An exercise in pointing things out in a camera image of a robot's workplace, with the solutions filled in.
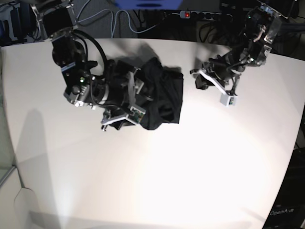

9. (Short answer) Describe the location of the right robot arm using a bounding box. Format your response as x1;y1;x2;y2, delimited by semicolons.
30;0;146;131

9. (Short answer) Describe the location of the dark long-sleeve T-shirt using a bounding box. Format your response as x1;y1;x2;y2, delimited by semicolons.
104;57;184;131

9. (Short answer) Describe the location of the glass side panel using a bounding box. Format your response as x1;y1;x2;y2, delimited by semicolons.
0;106;15;180

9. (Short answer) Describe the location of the grey power strip red switch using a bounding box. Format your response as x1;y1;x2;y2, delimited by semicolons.
178;10;233;22

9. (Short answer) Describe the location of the blue plastic bin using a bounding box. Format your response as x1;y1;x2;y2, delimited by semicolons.
114;0;182;10

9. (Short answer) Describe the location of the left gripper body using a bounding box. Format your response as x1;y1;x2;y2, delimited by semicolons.
190;62;241;107

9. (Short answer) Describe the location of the black OpenArm control box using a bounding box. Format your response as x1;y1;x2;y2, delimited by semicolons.
263;148;305;229

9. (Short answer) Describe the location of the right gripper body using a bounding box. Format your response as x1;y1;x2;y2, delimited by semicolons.
101;67;146;131

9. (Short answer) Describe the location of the light grey cable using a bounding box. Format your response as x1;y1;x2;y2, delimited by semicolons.
74;0;180;38

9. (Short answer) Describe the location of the black power adapter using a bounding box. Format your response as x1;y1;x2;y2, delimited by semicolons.
10;2;36;39

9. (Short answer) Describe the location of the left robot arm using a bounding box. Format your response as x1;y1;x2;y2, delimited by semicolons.
190;0;295;106

